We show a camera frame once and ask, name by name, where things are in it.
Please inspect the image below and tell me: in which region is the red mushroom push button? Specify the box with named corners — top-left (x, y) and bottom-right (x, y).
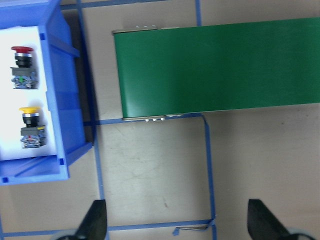
top-left (11, 46), bottom-right (39, 90)

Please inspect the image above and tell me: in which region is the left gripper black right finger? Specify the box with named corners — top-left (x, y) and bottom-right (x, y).
top-left (247, 199), bottom-right (293, 240)

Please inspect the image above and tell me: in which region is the blue plastic bin left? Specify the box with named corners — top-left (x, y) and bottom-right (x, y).
top-left (0, 0), bottom-right (92, 186)

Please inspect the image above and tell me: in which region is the green conveyor belt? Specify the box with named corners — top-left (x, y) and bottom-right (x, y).
top-left (113, 17), bottom-right (320, 119)

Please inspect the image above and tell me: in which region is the white foam pad left bin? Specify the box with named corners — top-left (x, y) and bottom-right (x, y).
top-left (0, 26), bottom-right (57, 161)

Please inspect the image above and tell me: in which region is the yellow mushroom push button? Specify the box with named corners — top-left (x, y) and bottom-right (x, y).
top-left (19, 106), bottom-right (46, 149)

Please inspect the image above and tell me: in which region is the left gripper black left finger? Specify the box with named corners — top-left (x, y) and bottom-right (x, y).
top-left (74, 199), bottom-right (108, 240)

